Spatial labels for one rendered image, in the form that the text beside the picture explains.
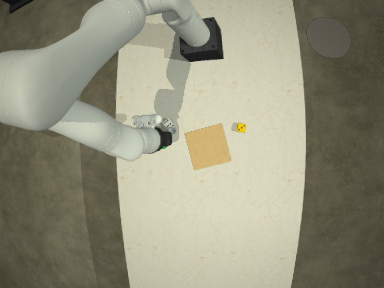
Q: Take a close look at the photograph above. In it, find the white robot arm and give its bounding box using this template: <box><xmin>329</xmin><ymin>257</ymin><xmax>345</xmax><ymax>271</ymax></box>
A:
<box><xmin>0</xmin><ymin>0</ymin><xmax>210</xmax><ymax>161</ymax></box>

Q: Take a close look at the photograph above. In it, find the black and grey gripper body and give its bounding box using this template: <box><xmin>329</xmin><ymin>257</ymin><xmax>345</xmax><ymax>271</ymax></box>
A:
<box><xmin>132</xmin><ymin>114</ymin><xmax>172</xmax><ymax>154</ymax></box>

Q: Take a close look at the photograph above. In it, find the tan square mat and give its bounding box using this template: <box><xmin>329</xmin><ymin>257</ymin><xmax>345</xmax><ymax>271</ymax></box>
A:
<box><xmin>185</xmin><ymin>123</ymin><xmax>231</xmax><ymax>170</ymax></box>

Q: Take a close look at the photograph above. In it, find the yellow die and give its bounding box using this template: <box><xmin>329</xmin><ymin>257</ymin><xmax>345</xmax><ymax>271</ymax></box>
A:
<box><xmin>237</xmin><ymin>123</ymin><xmax>246</xmax><ymax>133</ymax></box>

